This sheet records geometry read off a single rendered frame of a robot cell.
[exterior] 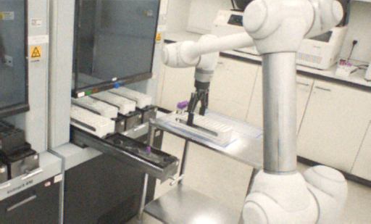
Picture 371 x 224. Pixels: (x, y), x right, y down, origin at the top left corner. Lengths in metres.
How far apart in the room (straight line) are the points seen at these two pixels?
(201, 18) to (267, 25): 3.49
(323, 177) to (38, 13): 1.16
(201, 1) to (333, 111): 2.00
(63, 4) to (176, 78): 2.71
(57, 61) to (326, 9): 1.00
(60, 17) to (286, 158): 0.99
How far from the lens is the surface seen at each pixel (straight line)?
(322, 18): 1.29
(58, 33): 1.55
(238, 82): 3.80
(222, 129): 1.76
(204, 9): 4.60
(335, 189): 1.35
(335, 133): 3.66
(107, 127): 1.67
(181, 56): 1.58
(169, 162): 1.51
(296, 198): 1.22
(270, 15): 1.15
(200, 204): 2.27
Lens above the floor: 1.52
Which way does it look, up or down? 23 degrees down
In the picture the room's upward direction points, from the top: 6 degrees clockwise
